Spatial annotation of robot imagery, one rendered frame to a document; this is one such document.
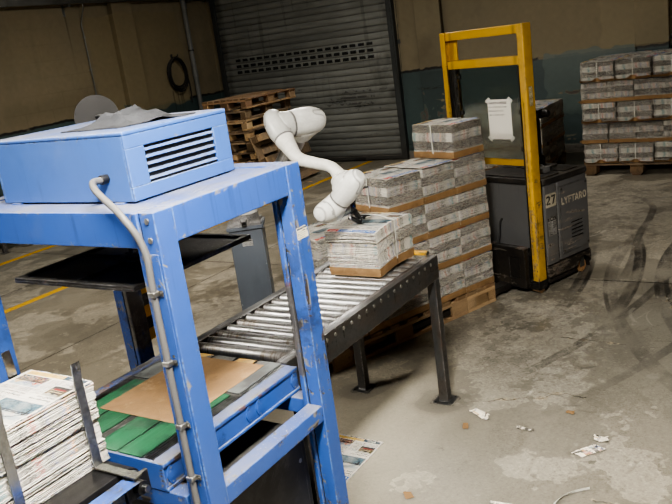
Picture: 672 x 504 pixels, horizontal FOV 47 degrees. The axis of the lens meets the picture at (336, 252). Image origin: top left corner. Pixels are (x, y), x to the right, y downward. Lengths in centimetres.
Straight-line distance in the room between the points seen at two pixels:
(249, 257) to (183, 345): 220
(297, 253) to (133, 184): 62
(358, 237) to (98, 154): 167
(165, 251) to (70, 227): 34
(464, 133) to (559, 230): 111
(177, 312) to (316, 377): 74
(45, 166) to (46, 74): 898
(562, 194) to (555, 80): 546
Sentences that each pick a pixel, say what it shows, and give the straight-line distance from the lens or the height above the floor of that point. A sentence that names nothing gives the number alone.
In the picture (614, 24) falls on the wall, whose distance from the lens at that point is 1086.
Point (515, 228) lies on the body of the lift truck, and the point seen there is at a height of 41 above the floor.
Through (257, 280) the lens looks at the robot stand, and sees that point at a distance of 434.
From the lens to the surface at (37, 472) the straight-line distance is 234.
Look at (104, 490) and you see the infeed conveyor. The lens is 237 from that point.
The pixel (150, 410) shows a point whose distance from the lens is 273.
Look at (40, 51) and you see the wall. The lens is 1147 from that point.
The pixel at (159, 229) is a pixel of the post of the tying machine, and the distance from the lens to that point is 206.
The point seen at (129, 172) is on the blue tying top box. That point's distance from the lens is 224.
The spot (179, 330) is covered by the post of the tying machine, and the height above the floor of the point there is 122.
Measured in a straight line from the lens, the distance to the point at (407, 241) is 391.
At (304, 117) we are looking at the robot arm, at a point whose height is 157.
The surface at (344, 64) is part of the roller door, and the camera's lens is 1233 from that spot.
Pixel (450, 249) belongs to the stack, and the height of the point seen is 49.
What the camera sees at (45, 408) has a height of 105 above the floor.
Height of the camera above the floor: 191
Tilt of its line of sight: 15 degrees down
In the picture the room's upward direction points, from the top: 8 degrees counter-clockwise
